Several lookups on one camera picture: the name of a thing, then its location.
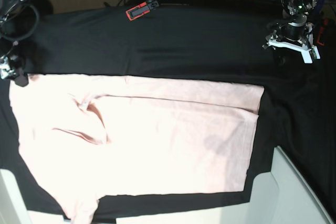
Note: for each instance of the orange black clamp blue handle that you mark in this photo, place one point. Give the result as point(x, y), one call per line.
point(142, 9)

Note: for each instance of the orange clamp at right edge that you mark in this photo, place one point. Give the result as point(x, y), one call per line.
point(321, 34)

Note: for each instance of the black table cloth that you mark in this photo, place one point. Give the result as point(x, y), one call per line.
point(217, 44)

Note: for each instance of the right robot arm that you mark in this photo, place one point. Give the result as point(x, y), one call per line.
point(10, 9)

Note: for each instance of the pink T-shirt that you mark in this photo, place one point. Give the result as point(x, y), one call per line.
point(85, 137)

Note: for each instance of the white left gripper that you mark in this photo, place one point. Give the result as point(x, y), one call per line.
point(296, 36)

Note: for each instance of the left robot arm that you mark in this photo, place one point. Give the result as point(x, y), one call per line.
point(297, 11)

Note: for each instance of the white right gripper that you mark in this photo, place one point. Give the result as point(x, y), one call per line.
point(12, 67)

